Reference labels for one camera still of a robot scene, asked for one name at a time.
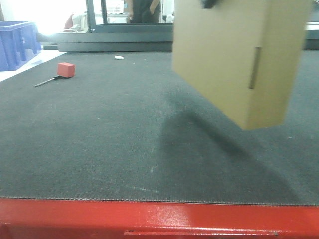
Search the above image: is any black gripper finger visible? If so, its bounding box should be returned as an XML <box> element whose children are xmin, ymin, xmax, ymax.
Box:
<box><xmin>200</xmin><ymin>0</ymin><xmax>218</xmax><ymax>9</ymax></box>

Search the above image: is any tan cardboard box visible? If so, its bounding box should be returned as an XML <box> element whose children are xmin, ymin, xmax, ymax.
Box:
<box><xmin>171</xmin><ymin>0</ymin><xmax>314</xmax><ymax>131</ymax></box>

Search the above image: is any black conveyor belt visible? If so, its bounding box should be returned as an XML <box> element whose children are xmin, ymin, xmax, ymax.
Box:
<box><xmin>0</xmin><ymin>51</ymin><xmax>319</xmax><ymax>205</ymax></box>

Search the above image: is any standing person in black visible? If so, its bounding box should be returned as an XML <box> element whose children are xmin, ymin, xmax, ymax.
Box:
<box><xmin>126</xmin><ymin>0</ymin><xmax>161</xmax><ymax>23</ymax></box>

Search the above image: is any small red block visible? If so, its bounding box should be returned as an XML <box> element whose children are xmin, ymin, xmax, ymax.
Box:
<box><xmin>57</xmin><ymin>62</ymin><xmax>76</xmax><ymax>78</ymax></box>

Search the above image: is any blue plastic crate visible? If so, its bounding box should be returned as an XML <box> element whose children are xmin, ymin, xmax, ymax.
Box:
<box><xmin>0</xmin><ymin>21</ymin><xmax>41</xmax><ymax>71</ymax></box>

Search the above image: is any dark metal table frame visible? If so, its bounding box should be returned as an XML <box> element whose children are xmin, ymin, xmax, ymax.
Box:
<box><xmin>38</xmin><ymin>0</ymin><xmax>319</xmax><ymax>54</ymax></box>

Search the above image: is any red conveyor frame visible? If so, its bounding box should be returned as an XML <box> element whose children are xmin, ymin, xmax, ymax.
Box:
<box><xmin>0</xmin><ymin>198</ymin><xmax>319</xmax><ymax>239</ymax></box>

